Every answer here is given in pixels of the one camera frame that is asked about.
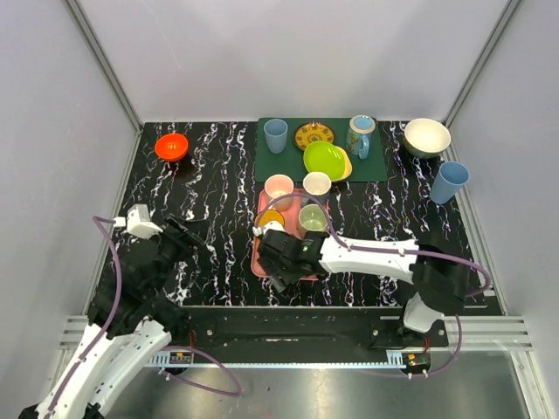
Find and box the yellow mug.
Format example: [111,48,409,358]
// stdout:
[254,209,285,229]

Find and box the pale green mug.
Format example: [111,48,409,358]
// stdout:
[298,204,328,236]

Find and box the pink mug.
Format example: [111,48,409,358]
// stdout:
[265,175,294,211]

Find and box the small white cup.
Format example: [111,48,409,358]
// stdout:
[302,171,332,205]

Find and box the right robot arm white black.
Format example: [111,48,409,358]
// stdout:
[252,223,470,347]

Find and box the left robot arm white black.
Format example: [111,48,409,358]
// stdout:
[20,215,205,418]

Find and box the light blue patterned mug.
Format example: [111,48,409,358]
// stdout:
[346,115,376,160]

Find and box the pink plastic tray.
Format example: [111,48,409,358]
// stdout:
[251,188,331,281]

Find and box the orange bowl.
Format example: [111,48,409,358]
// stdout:
[155,133,189,162]

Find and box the lime green plate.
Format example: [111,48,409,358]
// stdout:
[303,141,339,179]

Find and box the yellow plate under green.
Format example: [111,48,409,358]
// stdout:
[330,148,353,182]

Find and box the dark green placemat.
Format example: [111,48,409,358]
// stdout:
[255,117,388,182]

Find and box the yellow patterned small plate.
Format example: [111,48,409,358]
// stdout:
[294,121,335,151]

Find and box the light blue cup on mat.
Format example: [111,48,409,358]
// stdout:
[264,119,288,154]

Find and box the white bowl grey outside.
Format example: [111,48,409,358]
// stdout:
[404,118,452,159]

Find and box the light blue cup right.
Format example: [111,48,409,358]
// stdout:
[430,161,470,205]

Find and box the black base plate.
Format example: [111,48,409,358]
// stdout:
[172,306,449,367]

